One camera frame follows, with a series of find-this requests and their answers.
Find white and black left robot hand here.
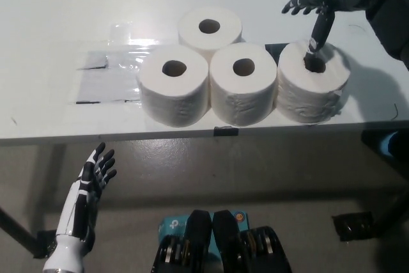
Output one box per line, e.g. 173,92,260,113
56,141,118,245

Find toilet paper roll with flap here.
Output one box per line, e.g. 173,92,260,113
276,39,351,125

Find white toilet paper roll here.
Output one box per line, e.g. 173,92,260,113
177,6,243,59
209,42,278,127
137,45,210,128

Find black robot body blocks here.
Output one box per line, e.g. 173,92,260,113
150,209,291,273

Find black table leg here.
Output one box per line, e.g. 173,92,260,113
372,186,409,240
0,207,41,254

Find black square plate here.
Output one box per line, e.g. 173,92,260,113
265,43,290,60

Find teal tp-link box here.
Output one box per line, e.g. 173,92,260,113
158,210,249,257

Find clear plastic sheet with grey tape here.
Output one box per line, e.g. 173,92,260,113
75,22,180,105

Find black tape strip on table edge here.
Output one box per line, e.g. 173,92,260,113
213,125,240,137

